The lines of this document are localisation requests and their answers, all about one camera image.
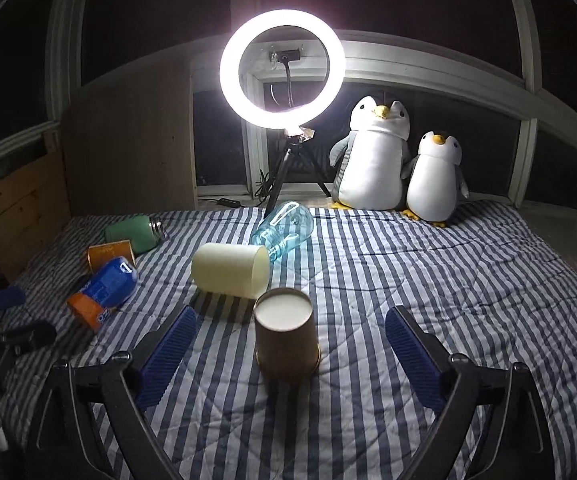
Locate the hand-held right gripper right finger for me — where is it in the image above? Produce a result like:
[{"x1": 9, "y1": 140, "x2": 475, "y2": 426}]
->
[{"x1": 385, "y1": 306, "x2": 555, "y2": 480}]

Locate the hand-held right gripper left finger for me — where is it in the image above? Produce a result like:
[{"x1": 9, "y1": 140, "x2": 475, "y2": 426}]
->
[{"x1": 28, "y1": 305, "x2": 198, "y2": 480}]

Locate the brown paper cup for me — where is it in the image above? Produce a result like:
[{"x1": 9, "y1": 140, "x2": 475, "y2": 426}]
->
[{"x1": 254, "y1": 288, "x2": 321, "y2": 381}]

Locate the cream plastic cup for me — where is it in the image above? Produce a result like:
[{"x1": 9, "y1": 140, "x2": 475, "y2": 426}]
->
[{"x1": 191, "y1": 243, "x2": 271, "y2": 300}]

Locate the orange paper cup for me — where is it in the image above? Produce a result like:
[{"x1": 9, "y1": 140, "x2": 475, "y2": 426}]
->
[{"x1": 87, "y1": 240, "x2": 135, "y2": 274}]

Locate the striped blanket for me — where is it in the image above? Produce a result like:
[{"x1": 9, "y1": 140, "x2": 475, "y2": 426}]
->
[{"x1": 0, "y1": 199, "x2": 577, "y2": 480}]

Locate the blue and orange snack packet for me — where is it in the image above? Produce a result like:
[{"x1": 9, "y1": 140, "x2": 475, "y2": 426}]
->
[{"x1": 67, "y1": 256, "x2": 138, "y2": 332}]

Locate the green insulated bottle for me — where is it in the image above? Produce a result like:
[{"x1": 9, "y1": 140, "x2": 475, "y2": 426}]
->
[{"x1": 104, "y1": 215, "x2": 168, "y2": 254}]

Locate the clear blue glass jar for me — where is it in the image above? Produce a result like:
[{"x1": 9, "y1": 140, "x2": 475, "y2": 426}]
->
[{"x1": 250, "y1": 201, "x2": 315, "y2": 262}]

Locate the small penguin plush toy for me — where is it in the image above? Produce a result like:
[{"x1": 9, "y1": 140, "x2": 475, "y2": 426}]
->
[{"x1": 401, "y1": 131, "x2": 470, "y2": 227}]

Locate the large penguin plush toy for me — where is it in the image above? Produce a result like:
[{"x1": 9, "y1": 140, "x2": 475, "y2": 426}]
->
[{"x1": 329, "y1": 96, "x2": 415, "y2": 211}]

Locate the wooden board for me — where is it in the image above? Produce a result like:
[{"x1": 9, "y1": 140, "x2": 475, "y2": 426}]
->
[{"x1": 0, "y1": 149, "x2": 71, "y2": 282}]

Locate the black tripod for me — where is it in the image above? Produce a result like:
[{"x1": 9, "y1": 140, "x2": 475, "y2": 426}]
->
[{"x1": 263, "y1": 130, "x2": 332, "y2": 219}]

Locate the black phone holder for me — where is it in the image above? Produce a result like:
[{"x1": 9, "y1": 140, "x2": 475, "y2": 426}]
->
[{"x1": 267, "y1": 49, "x2": 303, "y2": 109}]

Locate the ring light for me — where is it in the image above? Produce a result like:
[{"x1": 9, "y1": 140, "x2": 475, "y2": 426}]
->
[{"x1": 219, "y1": 6, "x2": 343, "y2": 126}]

